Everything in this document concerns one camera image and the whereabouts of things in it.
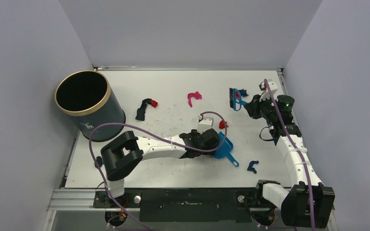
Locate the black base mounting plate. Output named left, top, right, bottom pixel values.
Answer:
left=92, top=188, right=276, bottom=223

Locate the blue hand brush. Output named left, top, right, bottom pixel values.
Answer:
left=229, top=88, right=247, bottom=111

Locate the blue dustpan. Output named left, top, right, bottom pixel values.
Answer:
left=213, top=132, right=239, bottom=167

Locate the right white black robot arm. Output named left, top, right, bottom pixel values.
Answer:
left=244, top=94, right=335, bottom=229

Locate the black paper scrap left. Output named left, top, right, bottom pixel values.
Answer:
left=135, top=98, right=152, bottom=121

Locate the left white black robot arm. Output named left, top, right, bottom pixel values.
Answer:
left=101, top=128, right=220, bottom=207

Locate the dark blue gold-rimmed bin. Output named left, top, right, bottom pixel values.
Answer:
left=54, top=70, right=126, bottom=142

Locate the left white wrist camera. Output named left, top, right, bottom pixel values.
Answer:
left=197, top=117, right=214, bottom=133

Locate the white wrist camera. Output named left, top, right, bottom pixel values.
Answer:
left=197, top=117, right=214, bottom=133
left=259, top=79, right=278, bottom=102

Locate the aluminium frame rail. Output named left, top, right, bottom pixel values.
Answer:
left=49, top=189, right=105, bottom=211

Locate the red paper scrap left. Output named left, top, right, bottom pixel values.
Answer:
left=150, top=100, right=158, bottom=108

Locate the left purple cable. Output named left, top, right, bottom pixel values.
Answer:
left=88, top=111, right=228, bottom=231

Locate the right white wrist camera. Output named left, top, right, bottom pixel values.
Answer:
left=259, top=79, right=278, bottom=102

